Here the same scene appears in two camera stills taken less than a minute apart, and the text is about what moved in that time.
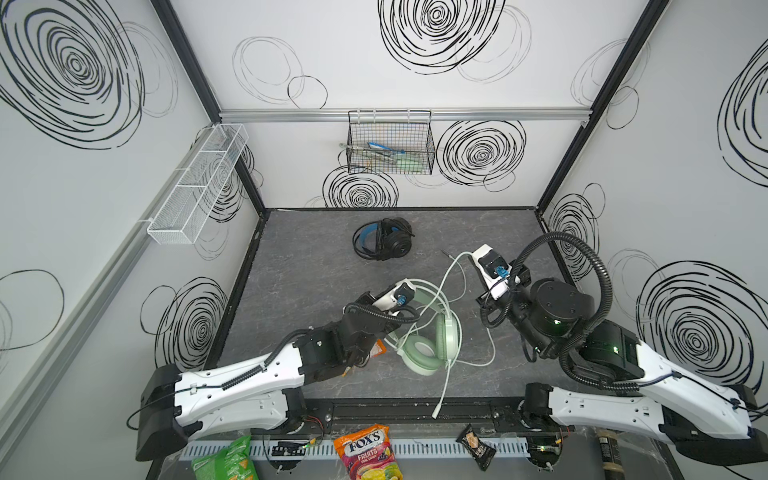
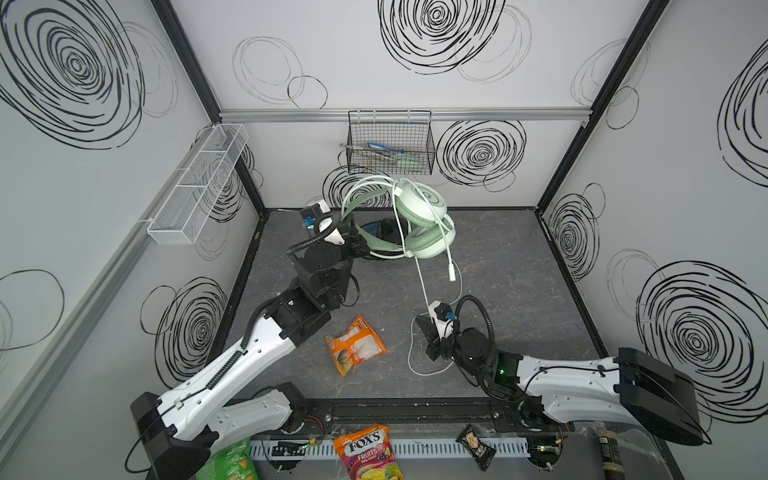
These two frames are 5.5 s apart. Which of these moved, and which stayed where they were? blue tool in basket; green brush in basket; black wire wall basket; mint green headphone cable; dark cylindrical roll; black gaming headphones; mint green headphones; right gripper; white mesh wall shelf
Moved: mint green headphones; mint green headphone cable; right gripper
Stayed: green brush in basket; black wire wall basket; white mesh wall shelf; dark cylindrical roll; blue tool in basket; black gaming headphones
